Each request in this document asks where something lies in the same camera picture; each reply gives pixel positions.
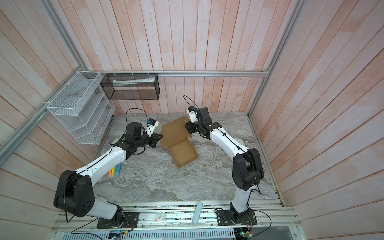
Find brown cardboard box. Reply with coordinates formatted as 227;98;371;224
160;116;199;169

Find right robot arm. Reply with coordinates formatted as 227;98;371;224
185;106;264;220

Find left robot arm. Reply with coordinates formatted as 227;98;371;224
54;119;163;220

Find white tape roll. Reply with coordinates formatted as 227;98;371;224
110;138;120;146

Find white round clock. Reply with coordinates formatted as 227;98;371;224
235;138;246;148

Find coloured marker pack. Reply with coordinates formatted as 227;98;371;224
108;163;122;179

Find black mesh basket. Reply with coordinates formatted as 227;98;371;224
101;74;161;101

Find paper sheet in basket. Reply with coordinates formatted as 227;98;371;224
112;77;156;87

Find white label tag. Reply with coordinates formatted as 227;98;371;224
154;214;167;222

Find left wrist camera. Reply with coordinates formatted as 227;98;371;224
146;118;159;137

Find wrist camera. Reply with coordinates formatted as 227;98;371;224
146;118;159;137
187;106;198;124

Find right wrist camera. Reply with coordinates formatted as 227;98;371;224
187;106;198;124

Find aluminium wall frame bar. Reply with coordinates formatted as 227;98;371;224
98;70;270;77

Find white wire mesh shelf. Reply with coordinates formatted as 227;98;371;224
47;71;115;145

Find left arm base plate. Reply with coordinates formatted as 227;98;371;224
97;204;140;229

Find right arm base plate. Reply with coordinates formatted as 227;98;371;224
214;208;258;227

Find aluminium front rail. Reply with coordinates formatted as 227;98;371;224
50;200;301;233

